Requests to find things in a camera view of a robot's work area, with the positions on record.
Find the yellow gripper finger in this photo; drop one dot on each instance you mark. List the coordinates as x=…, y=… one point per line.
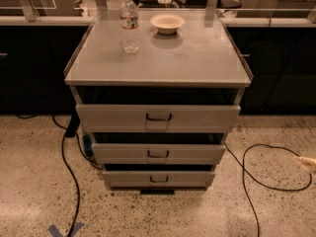
x=308, y=163

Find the grey drawer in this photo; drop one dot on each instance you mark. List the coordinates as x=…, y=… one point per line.
x=157, y=118
x=158, y=179
x=114, y=153

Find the grey drawer cabinet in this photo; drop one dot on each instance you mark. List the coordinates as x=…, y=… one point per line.
x=198, y=65

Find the dark counter with white top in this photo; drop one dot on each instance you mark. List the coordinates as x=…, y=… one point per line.
x=35, y=60

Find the white paper bowl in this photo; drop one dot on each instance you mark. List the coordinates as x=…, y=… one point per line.
x=167, y=24

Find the clear plastic water bottle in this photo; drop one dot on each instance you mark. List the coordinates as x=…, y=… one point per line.
x=129, y=31

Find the black power strip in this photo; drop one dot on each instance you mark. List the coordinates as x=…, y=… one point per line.
x=73, y=125

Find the blue tape floor mark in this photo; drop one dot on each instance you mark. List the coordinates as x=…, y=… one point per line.
x=54, y=232

